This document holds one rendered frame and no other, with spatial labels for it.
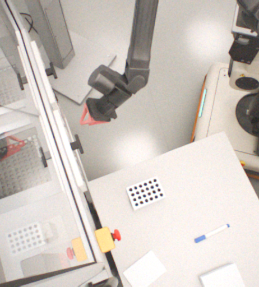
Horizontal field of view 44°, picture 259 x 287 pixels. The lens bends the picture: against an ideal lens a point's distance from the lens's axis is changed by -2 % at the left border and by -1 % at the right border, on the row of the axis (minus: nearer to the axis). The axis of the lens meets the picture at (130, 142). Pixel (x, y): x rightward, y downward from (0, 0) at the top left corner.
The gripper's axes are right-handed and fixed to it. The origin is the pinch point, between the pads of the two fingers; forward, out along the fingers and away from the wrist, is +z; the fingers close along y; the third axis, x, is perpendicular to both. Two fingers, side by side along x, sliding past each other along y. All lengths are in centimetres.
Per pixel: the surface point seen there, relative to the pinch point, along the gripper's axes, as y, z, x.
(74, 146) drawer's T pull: -0.4, 9.5, 3.9
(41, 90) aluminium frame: 8.2, 7.0, -15.9
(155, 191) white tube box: -25.7, 3.5, 26.0
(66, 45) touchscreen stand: -58, 52, -91
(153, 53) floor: -113, 26, -78
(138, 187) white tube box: -20.3, 5.6, 22.8
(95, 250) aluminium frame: 7.3, 6.1, 39.2
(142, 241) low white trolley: -19.2, 12.0, 41.1
